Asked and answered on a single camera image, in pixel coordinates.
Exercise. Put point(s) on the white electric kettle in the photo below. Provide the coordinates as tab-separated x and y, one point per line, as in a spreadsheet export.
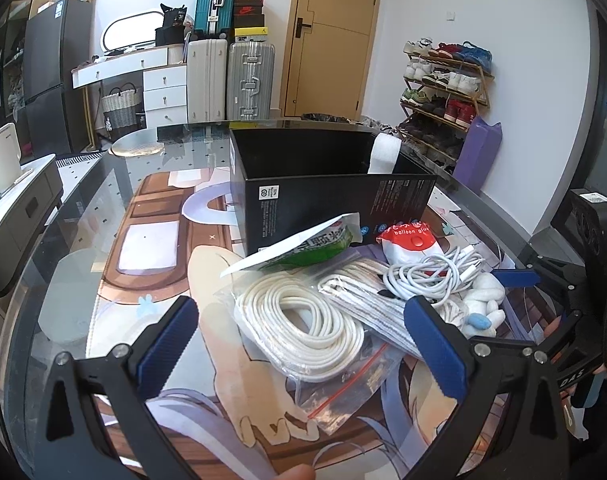
3	155

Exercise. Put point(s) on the green white snack packet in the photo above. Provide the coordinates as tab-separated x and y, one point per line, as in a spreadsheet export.
313	250

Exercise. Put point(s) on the white plush toy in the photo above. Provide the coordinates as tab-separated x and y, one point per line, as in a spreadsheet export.
488	287

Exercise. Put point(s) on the person's left hand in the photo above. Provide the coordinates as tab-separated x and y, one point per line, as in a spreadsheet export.
296	474

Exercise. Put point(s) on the black white patterned rug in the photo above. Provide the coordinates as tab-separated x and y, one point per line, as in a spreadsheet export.
78	159

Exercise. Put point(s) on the black fridge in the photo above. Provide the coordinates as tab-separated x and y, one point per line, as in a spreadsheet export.
53	60

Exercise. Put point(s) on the zip bag of white laces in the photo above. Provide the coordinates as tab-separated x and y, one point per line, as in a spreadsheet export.
363	295

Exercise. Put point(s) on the white suitcase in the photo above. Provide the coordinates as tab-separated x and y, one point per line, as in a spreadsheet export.
206	80

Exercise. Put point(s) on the collection of sneakers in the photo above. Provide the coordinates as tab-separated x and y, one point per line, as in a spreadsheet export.
448	107

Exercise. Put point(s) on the oval white mirror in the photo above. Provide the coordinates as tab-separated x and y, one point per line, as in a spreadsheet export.
133	30

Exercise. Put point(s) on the black bag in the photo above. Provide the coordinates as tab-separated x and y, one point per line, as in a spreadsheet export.
172	25

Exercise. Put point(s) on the pile of black white shoes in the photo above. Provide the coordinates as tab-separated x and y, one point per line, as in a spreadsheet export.
383	125

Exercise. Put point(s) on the woven basket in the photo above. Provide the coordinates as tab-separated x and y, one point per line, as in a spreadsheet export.
121	110

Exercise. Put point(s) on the wooden door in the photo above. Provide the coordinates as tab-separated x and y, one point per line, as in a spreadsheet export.
333	35

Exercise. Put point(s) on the teal suitcase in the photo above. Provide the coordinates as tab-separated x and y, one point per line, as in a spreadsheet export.
213	2

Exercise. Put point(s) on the silver suitcase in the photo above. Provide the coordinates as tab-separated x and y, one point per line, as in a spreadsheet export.
251	80

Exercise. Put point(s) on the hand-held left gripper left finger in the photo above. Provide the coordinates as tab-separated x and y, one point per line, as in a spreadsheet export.
168	340

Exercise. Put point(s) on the red white glue packet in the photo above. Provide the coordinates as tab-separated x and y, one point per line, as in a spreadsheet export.
408	242

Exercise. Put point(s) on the grey white side cabinet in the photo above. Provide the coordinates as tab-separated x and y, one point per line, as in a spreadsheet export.
18	225

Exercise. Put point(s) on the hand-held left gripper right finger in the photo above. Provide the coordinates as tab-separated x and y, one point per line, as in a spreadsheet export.
433	345

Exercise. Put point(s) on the printed table mat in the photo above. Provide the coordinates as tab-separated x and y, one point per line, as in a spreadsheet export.
153	240

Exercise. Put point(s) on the black cardboard box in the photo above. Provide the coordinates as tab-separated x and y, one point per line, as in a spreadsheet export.
308	195

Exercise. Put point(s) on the purple bag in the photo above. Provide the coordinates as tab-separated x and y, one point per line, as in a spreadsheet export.
478	155

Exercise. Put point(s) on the grey round stool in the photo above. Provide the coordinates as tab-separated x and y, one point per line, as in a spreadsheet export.
133	146
68	300

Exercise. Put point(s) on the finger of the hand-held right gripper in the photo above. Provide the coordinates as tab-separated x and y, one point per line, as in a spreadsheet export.
516	277
563	332

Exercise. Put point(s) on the dark glass wardrobe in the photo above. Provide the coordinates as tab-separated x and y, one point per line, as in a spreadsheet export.
6	70

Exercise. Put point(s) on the white dresser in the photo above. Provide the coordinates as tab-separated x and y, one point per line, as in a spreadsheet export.
163	85

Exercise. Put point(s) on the wooden shoe rack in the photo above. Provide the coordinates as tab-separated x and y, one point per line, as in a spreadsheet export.
476	71

